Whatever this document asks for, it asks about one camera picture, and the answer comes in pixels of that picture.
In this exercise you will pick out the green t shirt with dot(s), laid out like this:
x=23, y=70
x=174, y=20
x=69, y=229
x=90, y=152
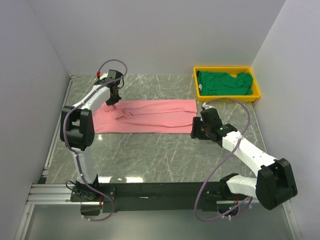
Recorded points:
x=224, y=84

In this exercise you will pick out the yellow plastic bin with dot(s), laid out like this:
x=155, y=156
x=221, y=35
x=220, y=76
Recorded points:
x=233, y=71

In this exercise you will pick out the aluminium frame rail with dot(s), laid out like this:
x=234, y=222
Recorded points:
x=42, y=193

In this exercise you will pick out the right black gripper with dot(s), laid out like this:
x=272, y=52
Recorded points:
x=197, y=122

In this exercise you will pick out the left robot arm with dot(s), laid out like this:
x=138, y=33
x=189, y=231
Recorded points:
x=77, y=128

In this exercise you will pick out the black base beam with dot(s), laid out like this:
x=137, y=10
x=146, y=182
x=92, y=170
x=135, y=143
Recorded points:
x=138, y=196

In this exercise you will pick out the pink t shirt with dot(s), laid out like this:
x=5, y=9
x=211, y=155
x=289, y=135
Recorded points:
x=166, y=116

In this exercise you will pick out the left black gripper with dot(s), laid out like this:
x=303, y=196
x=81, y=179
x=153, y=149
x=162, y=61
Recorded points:
x=111, y=102

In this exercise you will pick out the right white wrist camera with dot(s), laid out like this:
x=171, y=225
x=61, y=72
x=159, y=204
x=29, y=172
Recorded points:
x=206, y=106

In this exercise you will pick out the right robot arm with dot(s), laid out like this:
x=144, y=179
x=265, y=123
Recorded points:
x=274, y=181

